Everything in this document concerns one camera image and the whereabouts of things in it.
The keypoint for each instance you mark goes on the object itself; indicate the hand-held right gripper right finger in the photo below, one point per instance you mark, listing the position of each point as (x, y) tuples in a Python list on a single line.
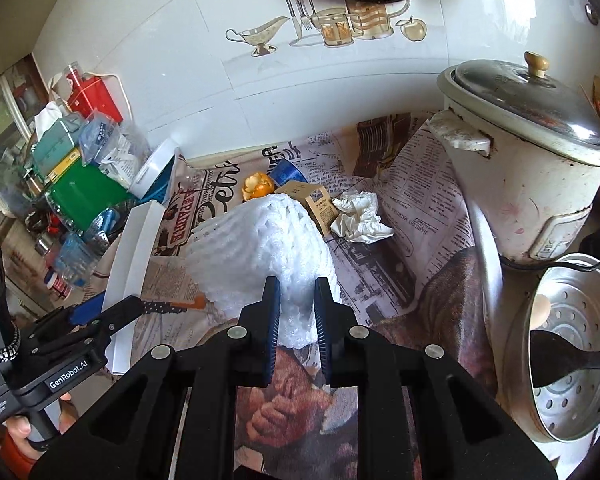
[(323, 320)]

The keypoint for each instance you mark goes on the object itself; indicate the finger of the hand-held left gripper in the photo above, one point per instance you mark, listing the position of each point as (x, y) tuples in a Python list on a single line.
[(122, 314), (87, 310)]

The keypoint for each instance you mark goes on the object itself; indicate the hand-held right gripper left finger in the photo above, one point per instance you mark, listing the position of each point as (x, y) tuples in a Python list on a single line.
[(272, 310)]

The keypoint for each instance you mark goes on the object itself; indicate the black orange-tipped stick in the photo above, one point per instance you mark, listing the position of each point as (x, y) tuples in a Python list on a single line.
[(172, 305)]

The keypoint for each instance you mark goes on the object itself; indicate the white foam fruit net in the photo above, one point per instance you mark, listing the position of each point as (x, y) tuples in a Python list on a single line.
[(270, 240)]

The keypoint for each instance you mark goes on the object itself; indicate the blue white plastic container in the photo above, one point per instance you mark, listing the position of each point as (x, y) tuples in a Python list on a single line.
[(287, 172)]

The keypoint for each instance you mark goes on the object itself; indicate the person's left hand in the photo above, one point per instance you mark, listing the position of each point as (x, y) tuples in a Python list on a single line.
[(17, 430)]

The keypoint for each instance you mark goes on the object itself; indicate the clear plastic bottle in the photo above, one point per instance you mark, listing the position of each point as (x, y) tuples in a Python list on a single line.
[(77, 260)]

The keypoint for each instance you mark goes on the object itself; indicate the white rectangular tray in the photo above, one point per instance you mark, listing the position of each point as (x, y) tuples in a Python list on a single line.
[(135, 260)]

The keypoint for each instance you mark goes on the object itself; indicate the crumpled white tissue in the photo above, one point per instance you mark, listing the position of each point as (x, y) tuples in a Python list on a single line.
[(360, 220)]

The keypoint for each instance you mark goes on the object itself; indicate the green plastic board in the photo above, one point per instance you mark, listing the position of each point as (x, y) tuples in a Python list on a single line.
[(87, 197)]

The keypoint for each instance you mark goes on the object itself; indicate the small cardboard box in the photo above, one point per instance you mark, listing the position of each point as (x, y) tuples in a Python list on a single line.
[(316, 206)]

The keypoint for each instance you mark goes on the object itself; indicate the orange peel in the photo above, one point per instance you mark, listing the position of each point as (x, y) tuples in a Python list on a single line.
[(257, 186)]

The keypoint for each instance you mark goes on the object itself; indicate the newspaper print tablecloth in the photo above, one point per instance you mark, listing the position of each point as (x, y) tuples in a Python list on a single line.
[(420, 210)]

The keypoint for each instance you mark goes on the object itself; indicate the white round container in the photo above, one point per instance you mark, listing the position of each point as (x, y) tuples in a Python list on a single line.
[(152, 170)]

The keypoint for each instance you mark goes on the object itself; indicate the yellow box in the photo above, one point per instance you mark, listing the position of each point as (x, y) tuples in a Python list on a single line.
[(62, 165)]

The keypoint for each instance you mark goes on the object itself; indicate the clear bag with white labels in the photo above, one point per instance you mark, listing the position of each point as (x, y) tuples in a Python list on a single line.
[(122, 162)]

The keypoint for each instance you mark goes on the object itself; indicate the teal tin box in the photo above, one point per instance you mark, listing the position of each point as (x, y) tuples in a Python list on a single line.
[(55, 142)]

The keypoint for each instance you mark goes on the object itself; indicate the blue plastic bag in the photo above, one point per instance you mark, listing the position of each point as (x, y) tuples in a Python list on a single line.
[(97, 137)]

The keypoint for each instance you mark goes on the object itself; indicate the white cloth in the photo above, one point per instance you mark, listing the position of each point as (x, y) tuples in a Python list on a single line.
[(47, 117)]

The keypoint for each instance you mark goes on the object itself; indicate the red paper bag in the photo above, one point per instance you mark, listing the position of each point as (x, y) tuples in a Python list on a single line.
[(95, 97)]

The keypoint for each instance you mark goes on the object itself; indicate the beige egg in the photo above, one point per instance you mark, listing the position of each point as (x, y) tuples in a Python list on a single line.
[(541, 311)]

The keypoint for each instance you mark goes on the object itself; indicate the black rice paddle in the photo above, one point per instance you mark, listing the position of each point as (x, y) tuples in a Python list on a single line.
[(555, 360)]

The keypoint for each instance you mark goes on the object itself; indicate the clear cup with red label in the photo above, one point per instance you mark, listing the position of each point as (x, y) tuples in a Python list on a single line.
[(67, 75)]

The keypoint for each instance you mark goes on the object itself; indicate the white rice cooker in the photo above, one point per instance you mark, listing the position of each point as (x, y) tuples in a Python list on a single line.
[(530, 200)]

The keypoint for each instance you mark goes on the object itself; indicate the steel pot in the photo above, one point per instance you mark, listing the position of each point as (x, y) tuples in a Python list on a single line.
[(580, 305)]

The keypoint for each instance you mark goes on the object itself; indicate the metal cooker lid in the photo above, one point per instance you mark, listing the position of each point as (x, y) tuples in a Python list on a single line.
[(525, 100)]

